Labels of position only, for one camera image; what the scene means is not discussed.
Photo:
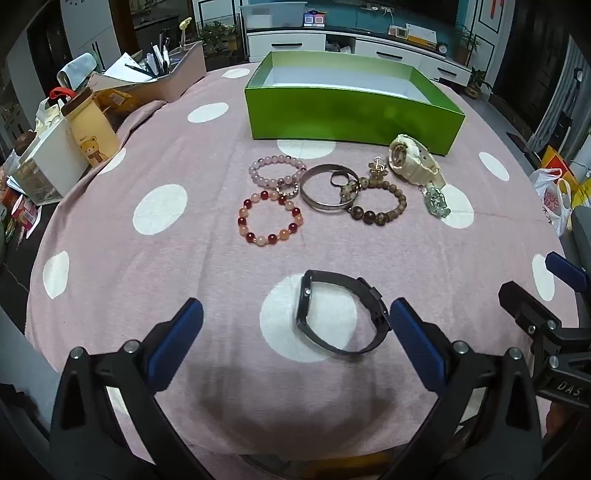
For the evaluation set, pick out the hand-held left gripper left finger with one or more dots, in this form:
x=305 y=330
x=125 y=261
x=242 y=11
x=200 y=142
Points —
x=178 y=339

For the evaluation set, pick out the cream flower stick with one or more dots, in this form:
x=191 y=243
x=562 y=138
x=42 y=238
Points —
x=184 y=23

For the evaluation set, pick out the white power strip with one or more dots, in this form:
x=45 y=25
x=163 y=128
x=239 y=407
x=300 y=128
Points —
x=381 y=8

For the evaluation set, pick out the small potted floor plant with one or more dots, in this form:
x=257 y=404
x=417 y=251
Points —
x=475 y=85

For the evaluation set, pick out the silver metal bangle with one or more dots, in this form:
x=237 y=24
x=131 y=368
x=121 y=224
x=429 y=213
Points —
x=307 y=201

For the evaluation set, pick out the white wardrobe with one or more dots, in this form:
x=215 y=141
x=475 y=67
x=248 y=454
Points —
x=92 y=27

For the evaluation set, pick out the cream wrist watch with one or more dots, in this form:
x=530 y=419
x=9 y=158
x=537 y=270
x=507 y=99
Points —
x=401 y=154

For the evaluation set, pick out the black wrist watch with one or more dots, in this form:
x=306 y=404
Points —
x=304 y=300

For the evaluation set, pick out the gold crystal charm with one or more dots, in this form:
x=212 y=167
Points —
x=376 y=166

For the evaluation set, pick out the pink framed small clock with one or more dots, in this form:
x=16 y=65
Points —
x=398 y=31

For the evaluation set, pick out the potted plant in brown pot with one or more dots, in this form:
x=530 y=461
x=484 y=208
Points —
x=464 y=50

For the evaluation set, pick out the large dark planter with plant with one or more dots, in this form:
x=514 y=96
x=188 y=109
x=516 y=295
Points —
x=217 y=41

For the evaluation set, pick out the white drawer storage box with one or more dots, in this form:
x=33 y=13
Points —
x=51 y=161

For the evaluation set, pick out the yellow bear bottle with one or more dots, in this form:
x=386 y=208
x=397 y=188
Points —
x=92 y=134

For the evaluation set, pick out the yellow snack bag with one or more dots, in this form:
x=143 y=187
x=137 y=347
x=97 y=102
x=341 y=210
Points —
x=113 y=99

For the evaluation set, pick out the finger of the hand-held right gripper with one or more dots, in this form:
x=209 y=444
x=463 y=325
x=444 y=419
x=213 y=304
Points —
x=521 y=300
x=565 y=273

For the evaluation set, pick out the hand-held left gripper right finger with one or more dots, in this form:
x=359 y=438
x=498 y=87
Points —
x=415 y=339

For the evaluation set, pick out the green cardboard box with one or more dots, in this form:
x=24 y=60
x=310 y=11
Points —
x=346 y=115

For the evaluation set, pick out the pink desk organizer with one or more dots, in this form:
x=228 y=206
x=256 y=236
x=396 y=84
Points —
x=184 y=74

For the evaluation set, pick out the white orange card stand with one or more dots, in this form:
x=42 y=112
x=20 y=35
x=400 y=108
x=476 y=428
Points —
x=422 y=34

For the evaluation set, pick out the pink polka dot tablecloth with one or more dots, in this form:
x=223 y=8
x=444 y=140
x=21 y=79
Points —
x=184 y=258

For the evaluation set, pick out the white red plastic bag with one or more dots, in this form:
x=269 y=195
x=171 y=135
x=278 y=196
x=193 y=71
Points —
x=551 y=198

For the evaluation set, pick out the red blue desk calendar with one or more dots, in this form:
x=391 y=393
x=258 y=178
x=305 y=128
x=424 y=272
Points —
x=315 y=19

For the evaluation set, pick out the bunch of pens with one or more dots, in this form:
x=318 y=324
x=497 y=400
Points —
x=154 y=57

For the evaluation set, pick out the white tv cabinet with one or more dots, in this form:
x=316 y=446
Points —
x=286 y=44

